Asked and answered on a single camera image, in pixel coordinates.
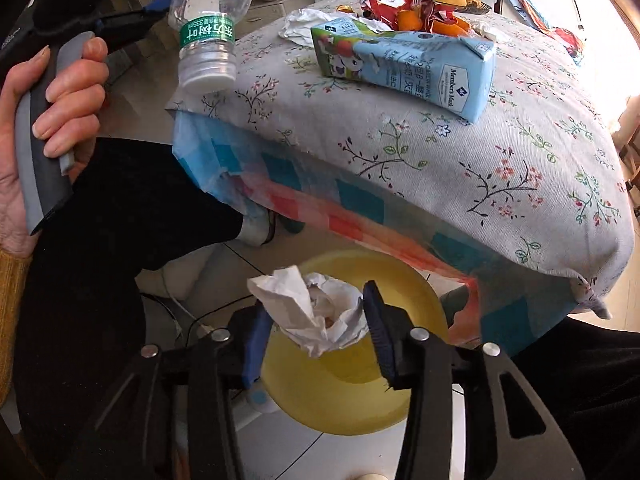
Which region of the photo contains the person's left hand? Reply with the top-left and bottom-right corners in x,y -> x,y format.
1,37 -> 108,259

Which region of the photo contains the clear plastic water bottle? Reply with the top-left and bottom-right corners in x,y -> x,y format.
168,0 -> 252,96

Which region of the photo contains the orange peel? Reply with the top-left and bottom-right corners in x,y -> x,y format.
396,10 -> 471,37

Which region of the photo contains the red snack bag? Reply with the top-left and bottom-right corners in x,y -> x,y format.
360,0 -> 471,37

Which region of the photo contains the yellow sleeve forearm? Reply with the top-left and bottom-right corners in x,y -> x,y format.
0,252 -> 30,404

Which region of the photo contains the woven fruit basket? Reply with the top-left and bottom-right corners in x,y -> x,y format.
434,0 -> 492,15

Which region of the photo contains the large white tissue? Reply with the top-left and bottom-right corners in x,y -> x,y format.
278,8 -> 392,48

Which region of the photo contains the yellow trash bin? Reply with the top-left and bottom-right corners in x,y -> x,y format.
260,249 -> 448,436

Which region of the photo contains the floral grey tablecloth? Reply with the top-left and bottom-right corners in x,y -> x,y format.
167,13 -> 634,318

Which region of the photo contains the blue milk carton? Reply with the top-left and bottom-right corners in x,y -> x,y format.
311,22 -> 497,122

